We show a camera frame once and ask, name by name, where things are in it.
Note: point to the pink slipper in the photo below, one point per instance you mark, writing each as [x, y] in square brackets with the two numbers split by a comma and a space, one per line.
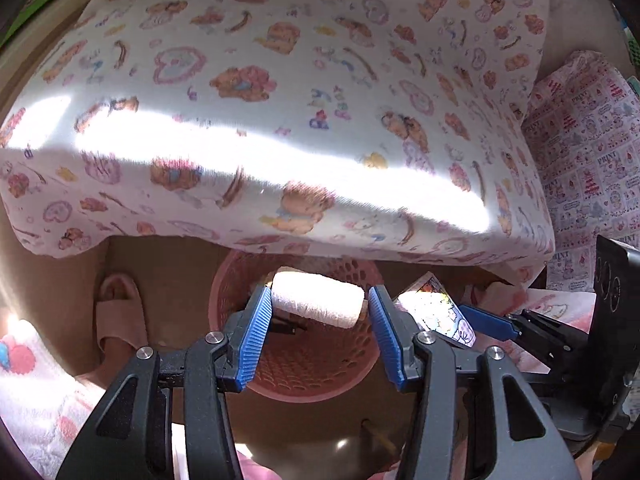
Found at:
[122, 320]

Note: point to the bear printed tablecloth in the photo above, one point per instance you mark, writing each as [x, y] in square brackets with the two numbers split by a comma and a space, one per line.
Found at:
[300, 110]

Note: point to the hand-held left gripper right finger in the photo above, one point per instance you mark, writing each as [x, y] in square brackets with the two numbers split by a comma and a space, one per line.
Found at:
[390, 340]

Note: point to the cream thread spool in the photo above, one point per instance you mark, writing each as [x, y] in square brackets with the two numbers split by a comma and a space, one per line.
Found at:
[317, 297]

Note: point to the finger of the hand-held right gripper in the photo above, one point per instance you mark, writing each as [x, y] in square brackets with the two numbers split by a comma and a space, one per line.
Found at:
[490, 321]

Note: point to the pink mesh basket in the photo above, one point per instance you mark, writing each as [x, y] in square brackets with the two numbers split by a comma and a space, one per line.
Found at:
[310, 365]

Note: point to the printed fleece pajama pants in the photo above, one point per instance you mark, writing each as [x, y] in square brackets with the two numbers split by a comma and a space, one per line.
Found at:
[35, 385]

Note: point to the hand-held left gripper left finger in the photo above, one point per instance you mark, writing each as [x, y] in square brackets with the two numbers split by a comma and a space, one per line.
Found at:
[252, 340]

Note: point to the pink printed cloth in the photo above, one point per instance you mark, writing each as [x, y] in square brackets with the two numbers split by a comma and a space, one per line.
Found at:
[585, 160]

